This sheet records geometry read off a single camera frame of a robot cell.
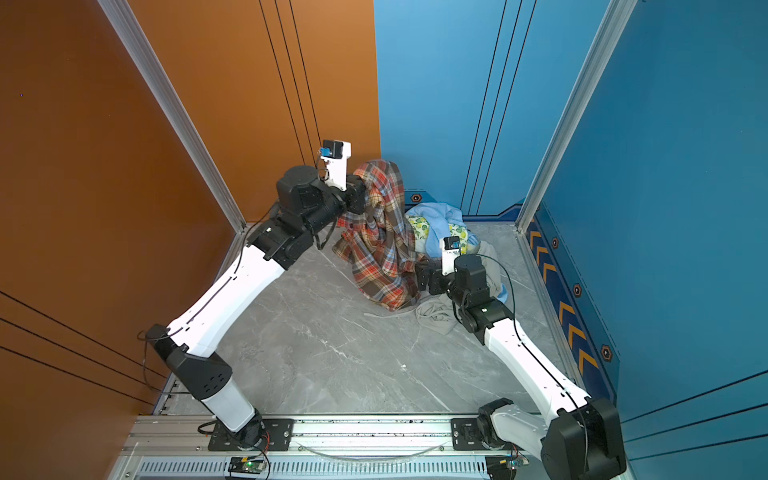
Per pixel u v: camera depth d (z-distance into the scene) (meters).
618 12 0.69
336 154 0.53
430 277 0.70
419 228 1.03
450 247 0.67
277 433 0.74
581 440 0.38
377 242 0.75
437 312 0.90
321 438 0.75
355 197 0.58
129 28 0.71
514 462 0.70
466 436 0.72
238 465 0.71
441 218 1.07
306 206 0.50
